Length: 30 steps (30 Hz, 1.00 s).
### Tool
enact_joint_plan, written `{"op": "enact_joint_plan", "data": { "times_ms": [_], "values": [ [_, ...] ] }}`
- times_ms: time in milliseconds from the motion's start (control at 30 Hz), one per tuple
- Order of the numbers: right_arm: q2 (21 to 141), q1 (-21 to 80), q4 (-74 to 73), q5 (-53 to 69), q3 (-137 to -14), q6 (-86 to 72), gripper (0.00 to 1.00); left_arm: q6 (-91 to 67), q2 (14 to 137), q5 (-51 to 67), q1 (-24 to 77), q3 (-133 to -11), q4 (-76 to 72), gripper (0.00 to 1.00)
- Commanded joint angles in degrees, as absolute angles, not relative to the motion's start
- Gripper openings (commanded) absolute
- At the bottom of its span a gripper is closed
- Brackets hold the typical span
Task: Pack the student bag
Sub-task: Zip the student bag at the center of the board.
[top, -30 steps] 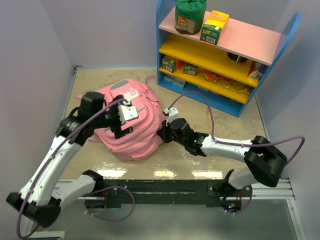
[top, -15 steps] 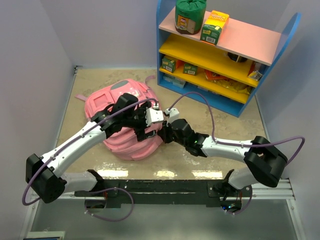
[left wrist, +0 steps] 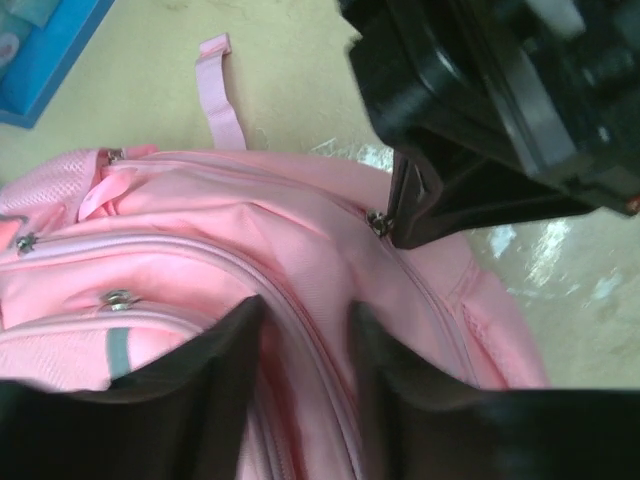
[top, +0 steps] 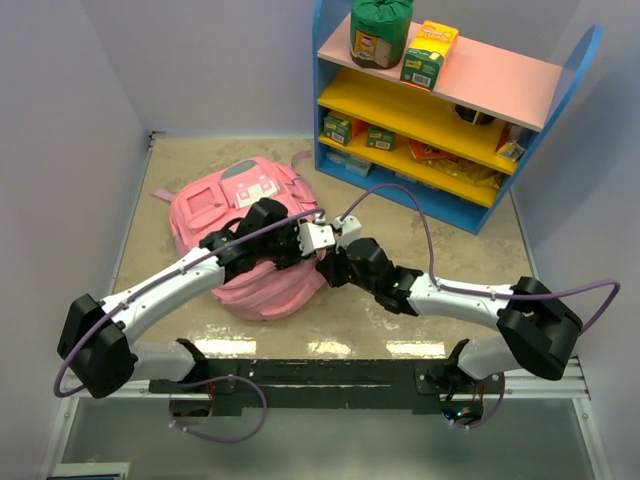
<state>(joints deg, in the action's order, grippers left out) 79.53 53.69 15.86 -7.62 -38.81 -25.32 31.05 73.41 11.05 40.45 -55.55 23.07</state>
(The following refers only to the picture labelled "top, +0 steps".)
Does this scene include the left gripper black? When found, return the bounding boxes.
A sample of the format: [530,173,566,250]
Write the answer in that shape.
[257,217,316,270]

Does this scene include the pink student backpack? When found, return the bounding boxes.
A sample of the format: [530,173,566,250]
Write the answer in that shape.
[151,157,325,321]

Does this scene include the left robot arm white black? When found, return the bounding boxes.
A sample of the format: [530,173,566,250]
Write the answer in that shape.
[54,198,324,399]

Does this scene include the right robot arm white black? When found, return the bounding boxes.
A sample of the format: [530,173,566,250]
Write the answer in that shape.
[316,238,583,393]

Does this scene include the orange yellow snack bag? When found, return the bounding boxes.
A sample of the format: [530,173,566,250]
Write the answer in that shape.
[408,139,503,190]

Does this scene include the clear blue plastic boxes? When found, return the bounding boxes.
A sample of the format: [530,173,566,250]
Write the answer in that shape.
[326,147,372,177]

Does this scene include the green small box left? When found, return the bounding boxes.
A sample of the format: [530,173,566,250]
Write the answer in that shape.
[323,110,354,146]

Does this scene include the green small box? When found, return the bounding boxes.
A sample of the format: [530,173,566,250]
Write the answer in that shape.
[366,125,396,151]
[323,110,354,146]

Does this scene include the green small box right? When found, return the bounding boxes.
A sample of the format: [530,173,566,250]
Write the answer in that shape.
[366,125,396,151]

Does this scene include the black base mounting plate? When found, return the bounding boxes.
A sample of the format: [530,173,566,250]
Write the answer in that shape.
[149,359,504,420]

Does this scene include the blue yellow pink shelf unit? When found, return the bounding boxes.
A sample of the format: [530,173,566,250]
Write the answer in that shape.
[312,1,602,234]

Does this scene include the black bowl on shelf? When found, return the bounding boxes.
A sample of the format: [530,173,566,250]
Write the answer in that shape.
[454,104,495,125]

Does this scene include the small packet on shelf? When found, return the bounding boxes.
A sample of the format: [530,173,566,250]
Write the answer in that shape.
[495,123,531,163]

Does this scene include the yellow green carton box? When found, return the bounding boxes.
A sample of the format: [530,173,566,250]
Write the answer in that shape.
[400,21,459,91]

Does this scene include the green wrapped jar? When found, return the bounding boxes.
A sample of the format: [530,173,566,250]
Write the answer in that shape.
[349,0,413,69]

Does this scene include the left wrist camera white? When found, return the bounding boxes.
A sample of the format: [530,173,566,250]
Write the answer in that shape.
[298,222,335,256]

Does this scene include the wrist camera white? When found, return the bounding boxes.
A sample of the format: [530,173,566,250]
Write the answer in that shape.
[331,215,362,249]
[298,222,335,256]

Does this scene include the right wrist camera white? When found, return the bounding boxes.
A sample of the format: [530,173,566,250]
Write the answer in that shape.
[331,215,362,249]

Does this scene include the aluminium frame rail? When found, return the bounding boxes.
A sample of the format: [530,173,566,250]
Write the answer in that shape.
[66,356,591,399]

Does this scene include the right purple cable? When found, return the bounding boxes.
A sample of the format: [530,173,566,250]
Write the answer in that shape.
[339,183,621,431]

